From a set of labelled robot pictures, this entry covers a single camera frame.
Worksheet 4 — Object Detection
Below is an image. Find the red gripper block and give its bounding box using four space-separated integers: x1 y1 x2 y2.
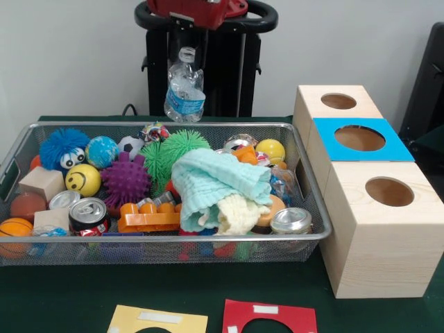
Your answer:
147 0 230 70

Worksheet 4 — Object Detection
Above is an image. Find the red card with round hole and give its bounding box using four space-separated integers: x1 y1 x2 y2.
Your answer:
221 298 318 333

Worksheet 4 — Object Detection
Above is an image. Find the wooden box with three holes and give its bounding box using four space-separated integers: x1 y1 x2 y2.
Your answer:
293 85 444 299

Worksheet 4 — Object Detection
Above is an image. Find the yellow card with round hole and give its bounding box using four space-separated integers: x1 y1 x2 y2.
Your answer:
106 304 209 333

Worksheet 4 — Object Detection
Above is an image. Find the green fuzzy ball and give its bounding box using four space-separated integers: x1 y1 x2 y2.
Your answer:
140 129 212 185

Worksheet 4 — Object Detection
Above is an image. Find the plain yellow ball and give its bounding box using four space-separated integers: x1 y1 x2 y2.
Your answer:
255 139 287 166

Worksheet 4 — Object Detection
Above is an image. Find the mint green cloth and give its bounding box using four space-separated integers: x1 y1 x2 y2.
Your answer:
171 148 273 234

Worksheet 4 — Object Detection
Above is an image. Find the purple spiky ball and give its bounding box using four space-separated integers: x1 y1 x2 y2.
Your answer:
99 151 153 209

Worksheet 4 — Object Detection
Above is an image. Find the blue fuzzy ball with eyes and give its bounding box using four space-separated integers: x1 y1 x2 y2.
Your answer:
38 128 91 171

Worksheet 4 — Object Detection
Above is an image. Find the yellow smiley face ball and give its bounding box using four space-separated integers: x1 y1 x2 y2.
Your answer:
65 163 102 198

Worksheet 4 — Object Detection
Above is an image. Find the orange toy building brick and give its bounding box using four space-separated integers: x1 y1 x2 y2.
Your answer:
117 202 183 233

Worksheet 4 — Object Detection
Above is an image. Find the plain wooden block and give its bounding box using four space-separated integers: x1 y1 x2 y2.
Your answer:
19 166 67 202

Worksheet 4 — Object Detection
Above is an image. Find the brown ball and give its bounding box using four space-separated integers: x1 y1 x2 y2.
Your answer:
10 191 48 223

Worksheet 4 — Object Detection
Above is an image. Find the black chair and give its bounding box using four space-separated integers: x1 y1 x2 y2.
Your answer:
398 22 444 139

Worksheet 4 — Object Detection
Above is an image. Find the orange basketball toy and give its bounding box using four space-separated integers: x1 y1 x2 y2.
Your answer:
0 217 35 259

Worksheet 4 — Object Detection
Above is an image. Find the black pedestal with red base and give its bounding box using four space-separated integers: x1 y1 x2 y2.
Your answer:
134 0 278 118

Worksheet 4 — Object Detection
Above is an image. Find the silver wire mesh bin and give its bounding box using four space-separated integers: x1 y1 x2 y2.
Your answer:
0 121 333 267

